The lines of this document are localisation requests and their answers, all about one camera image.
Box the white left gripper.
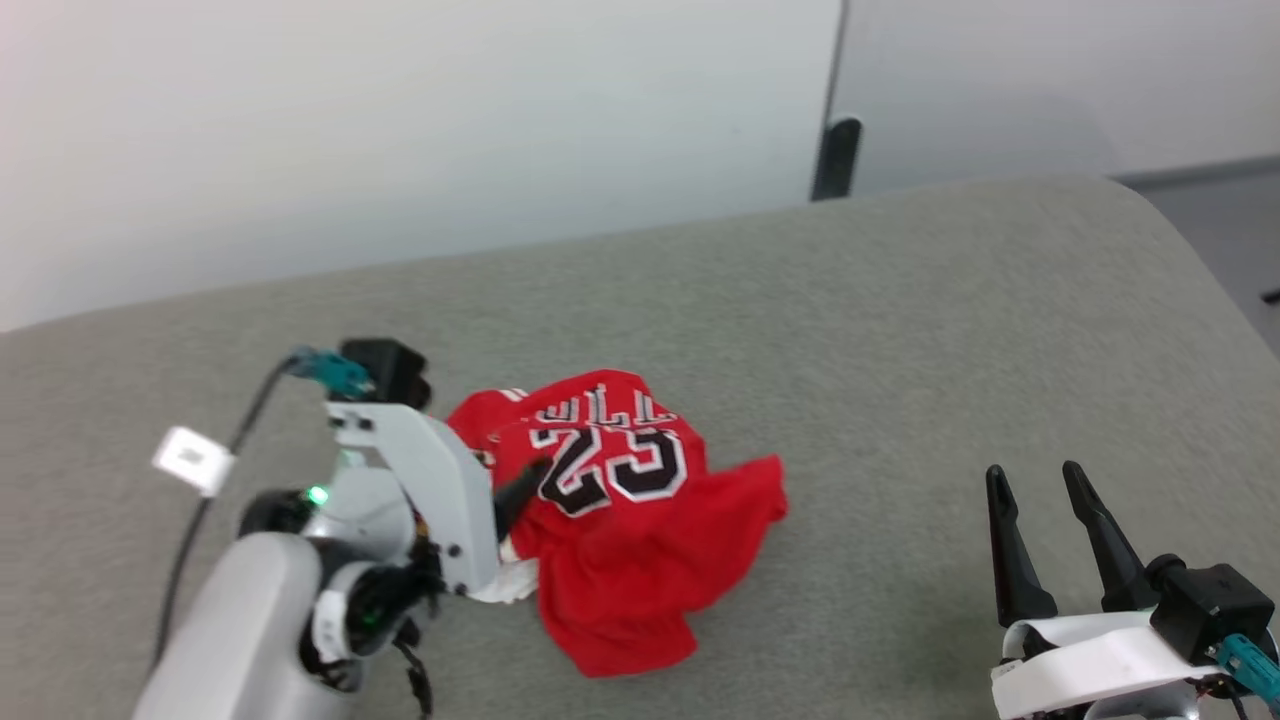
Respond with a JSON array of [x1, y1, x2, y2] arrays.
[[325, 400, 554, 599]]

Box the teal camera cable connector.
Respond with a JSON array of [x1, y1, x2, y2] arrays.
[[1214, 633, 1280, 707], [289, 347, 377, 394]]

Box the white cable label tag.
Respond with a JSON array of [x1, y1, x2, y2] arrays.
[[151, 426, 238, 499]]

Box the teal right camera cable connector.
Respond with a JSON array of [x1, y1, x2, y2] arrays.
[[1214, 633, 1280, 707]]

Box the red basketball jersey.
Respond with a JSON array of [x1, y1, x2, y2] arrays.
[[445, 369, 790, 680]]

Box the dark upright post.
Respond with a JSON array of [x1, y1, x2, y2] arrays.
[[809, 116, 864, 204]]

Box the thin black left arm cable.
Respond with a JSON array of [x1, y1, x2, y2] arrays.
[[150, 352, 311, 673]]

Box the teal left camera cable connector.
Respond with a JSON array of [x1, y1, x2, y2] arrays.
[[289, 347, 377, 394]]

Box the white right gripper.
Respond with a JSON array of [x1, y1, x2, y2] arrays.
[[985, 460, 1280, 720]]

